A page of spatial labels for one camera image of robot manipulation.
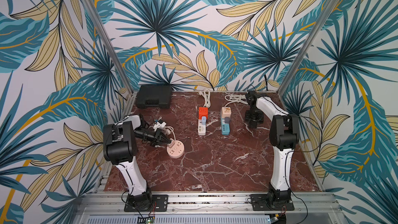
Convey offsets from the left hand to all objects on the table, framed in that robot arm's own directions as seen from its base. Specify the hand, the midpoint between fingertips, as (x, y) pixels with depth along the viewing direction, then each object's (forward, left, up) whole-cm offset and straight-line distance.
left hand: (168, 142), depth 85 cm
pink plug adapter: (0, -2, -1) cm, 2 cm away
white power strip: (+13, -18, -5) cm, 23 cm away
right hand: (+19, -52, -5) cm, 55 cm away
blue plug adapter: (+16, -19, -1) cm, 25 cm away
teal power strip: (+14, -33, -5) cm, 36 cm away
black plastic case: (+36, +16, -3) cm, 40 cm away
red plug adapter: (+21, -19, +1) cm, 28 cm away
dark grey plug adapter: (+18, -34, -3) cm, 39 cm away
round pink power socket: (-2, -4, -5) cm, 7 cm away
